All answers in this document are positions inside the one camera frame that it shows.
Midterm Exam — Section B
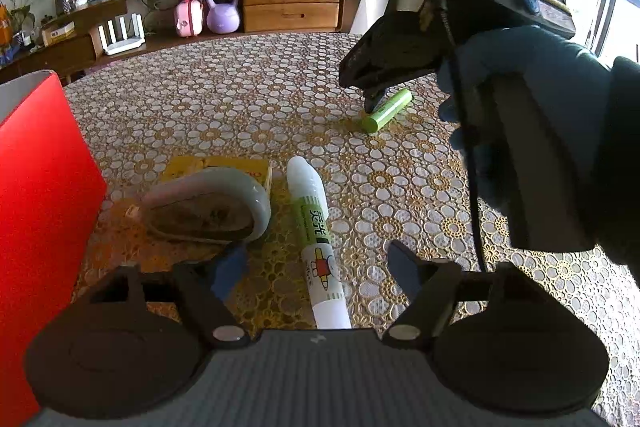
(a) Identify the small yellow carton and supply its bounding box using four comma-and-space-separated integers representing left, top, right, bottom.
41, 22, 77, 46

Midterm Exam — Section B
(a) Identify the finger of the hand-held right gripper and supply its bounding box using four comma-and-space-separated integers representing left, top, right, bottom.
361, 88, 389, 114

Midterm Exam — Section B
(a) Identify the white wifi router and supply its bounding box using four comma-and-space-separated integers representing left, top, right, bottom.
96, 14, 147, 56

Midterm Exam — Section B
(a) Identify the white correction tape dispenser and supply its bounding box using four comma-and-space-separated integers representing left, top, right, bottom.
126, 169, 272, 244

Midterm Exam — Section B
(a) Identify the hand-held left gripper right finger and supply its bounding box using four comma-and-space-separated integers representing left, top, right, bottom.
382, 239, 546, 350

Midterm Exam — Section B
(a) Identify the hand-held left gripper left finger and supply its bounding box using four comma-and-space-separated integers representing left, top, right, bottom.
87, 247, 251, 350

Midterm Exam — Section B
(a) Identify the floral lace tablecloth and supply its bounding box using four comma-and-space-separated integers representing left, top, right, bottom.
62, 32, 640, 427

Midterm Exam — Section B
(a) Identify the white green glue bottle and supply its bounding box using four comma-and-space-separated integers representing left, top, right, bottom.
286, 156, 352, 330

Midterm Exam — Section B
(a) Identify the wooden tv cabinet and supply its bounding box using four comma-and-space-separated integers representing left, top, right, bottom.
0, 0, 347, 80

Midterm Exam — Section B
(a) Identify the red cardboard box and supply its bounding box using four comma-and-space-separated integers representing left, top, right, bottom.
0, 71, 108, 427

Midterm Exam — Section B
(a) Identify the orange box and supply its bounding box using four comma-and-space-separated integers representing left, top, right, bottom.
0, 4, 13, 48

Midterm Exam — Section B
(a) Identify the pink toy suitcase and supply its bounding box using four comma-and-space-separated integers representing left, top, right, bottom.
174, 0, 205, 38

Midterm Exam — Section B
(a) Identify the small leafy houseplant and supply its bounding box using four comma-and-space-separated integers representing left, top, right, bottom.
0, 0, 37, 44

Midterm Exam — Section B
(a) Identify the person's right hand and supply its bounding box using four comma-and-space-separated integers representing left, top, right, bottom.
437, 24, 615, 240

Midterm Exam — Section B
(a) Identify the purple kettlebell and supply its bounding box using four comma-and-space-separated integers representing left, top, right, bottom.
205, 0, 240, 34

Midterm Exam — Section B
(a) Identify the yellow flat box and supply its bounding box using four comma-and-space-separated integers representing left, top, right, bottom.
159, 157, 273, 198

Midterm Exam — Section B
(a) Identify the green glue stick tube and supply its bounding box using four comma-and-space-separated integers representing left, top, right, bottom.
362, 88, 413, 134

